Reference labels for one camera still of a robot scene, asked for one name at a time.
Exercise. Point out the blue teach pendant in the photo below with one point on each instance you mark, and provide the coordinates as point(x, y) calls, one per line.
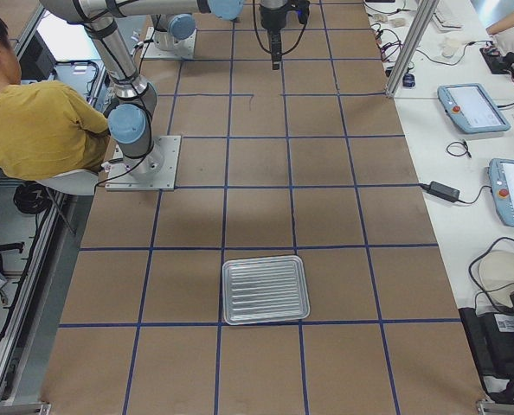
point(471, 109)
point(501, 176)

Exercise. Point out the black box with label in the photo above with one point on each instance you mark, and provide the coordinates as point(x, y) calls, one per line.
point(490, 337)

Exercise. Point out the black power brick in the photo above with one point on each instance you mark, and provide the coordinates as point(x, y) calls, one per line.
point(441, 191)

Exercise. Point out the silver metal tray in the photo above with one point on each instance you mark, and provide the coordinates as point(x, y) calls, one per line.
point(260, 290)

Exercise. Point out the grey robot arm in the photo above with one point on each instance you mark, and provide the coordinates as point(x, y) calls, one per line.
point(130, 122)
point(181, 26)

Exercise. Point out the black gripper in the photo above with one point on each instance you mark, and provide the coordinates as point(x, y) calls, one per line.
point(273, 18)

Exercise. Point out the aluminium frame post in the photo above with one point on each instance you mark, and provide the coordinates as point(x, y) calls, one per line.
point(416, 30)

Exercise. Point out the person in yellow shirt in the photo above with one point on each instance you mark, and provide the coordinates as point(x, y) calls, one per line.
point(46, 128)

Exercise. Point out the blue teach pendant near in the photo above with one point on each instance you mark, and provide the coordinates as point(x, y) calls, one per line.
point(501, 176)

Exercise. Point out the blue teach pendant far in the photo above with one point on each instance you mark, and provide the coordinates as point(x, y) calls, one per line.
point(471, 109)

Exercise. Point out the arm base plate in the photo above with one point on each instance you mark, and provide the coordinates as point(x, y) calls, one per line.
point(158, 171)
point(163, 46)

